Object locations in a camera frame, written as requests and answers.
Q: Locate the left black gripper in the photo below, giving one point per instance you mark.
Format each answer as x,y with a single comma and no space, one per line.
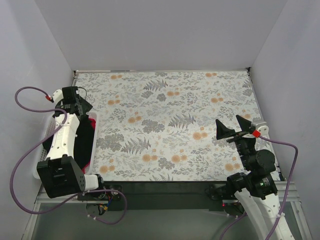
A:
83,105

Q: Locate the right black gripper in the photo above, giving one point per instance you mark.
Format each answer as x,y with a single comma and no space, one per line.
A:
236,135

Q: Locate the black t shirt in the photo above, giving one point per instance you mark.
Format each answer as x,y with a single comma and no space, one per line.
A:
71,143

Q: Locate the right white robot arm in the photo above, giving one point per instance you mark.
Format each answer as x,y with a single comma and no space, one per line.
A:
255,190

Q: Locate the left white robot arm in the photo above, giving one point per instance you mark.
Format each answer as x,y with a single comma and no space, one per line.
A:
67,168

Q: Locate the red t shirt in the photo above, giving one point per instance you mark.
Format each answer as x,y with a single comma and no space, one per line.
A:
87,129

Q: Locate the white plastic laundry basket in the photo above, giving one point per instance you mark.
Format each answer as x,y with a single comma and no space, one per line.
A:
49,127

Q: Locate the floral table cloth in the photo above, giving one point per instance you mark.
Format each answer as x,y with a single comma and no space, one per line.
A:
161,126

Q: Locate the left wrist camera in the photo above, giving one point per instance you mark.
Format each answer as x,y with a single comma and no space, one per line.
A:
55,97

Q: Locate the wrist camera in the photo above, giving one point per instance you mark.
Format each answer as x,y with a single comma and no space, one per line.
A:
55,97
260,128

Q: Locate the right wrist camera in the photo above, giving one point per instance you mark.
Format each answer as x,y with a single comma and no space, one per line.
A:
260,128

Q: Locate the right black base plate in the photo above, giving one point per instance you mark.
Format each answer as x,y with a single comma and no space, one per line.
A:
229,203

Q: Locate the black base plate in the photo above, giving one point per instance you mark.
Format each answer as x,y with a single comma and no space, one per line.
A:
105,199
229,203

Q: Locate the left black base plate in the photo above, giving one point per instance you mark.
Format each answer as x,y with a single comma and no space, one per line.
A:
105,199

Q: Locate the aluminium frame rail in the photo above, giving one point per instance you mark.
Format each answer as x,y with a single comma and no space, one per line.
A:
292,195

